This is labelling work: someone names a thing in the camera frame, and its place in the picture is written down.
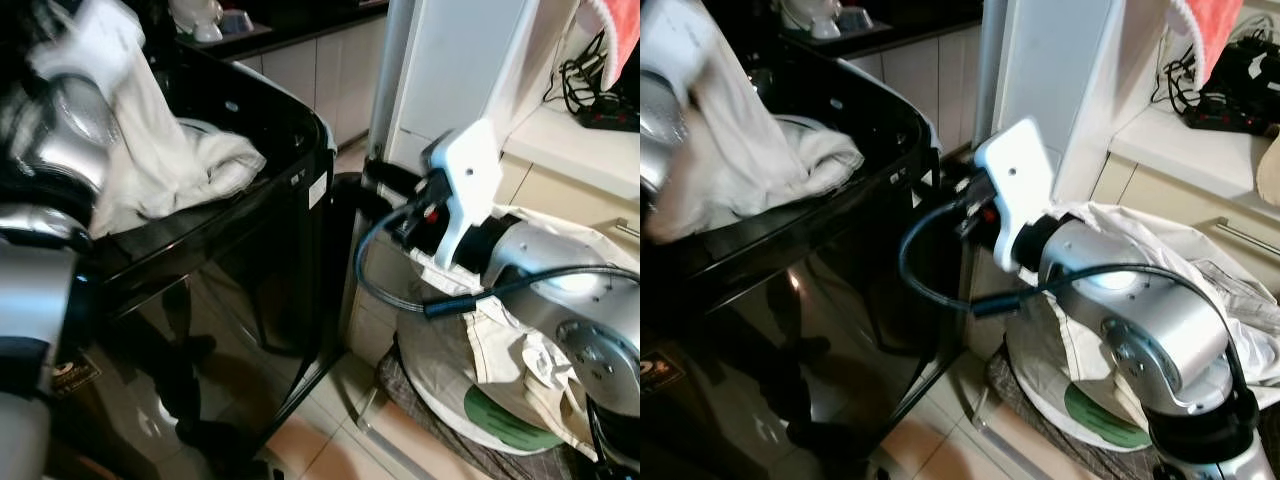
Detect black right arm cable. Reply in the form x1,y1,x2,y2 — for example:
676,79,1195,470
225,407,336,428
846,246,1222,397
354,203,641,321
896,198,1253,401

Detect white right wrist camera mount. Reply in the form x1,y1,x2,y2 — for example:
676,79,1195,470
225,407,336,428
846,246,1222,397
974,117,1057,273
420,118,507,273

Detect white cabinet with dark counter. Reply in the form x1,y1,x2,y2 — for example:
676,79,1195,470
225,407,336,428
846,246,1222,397
780,0,989,156
178,0,391,149

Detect cream crumpled clothes pile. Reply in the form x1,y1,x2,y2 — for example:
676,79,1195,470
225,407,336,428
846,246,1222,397
1005,200,1280,433
398,205,641,463

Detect tall white panel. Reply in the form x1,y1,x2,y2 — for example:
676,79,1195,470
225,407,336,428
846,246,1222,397
368,0,601,173
975,0,1183,206

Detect white countertop appliance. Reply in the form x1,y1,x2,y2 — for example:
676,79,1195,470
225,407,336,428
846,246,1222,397
168,0,225,45
780,0,837,41

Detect white cloth garment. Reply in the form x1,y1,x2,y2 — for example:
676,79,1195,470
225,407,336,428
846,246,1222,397
645,50,867,244
88,48,268,239

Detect white laundry basket green base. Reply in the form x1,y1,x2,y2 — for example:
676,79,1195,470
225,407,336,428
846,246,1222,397
396,335,601,459
1004,325,1166,453

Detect black top-load washing machine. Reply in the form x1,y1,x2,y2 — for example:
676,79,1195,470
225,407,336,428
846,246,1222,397
640,30,968,480
40,38,343,480

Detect black tangled power cables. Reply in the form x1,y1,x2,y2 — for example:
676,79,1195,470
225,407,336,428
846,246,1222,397
1150,12,1280,113
543,28,641,123

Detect gold washer sticker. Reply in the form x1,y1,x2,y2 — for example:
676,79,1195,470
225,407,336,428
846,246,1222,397
640,355,687,399
52,355,103,403

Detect orange towel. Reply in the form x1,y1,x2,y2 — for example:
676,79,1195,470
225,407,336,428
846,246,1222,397
583,0,641,91
1168,0,1247,89

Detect black power strip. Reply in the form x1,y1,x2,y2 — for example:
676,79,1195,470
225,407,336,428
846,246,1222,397
1184,92,1273,137
578,100,641,134

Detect tan wooden object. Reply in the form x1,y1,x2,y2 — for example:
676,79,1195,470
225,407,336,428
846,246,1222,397
1254,128,1280,213

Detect beige cabinet with white counter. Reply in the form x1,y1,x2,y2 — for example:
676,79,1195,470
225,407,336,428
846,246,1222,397
1088,100,1280,301
495,100,641,263

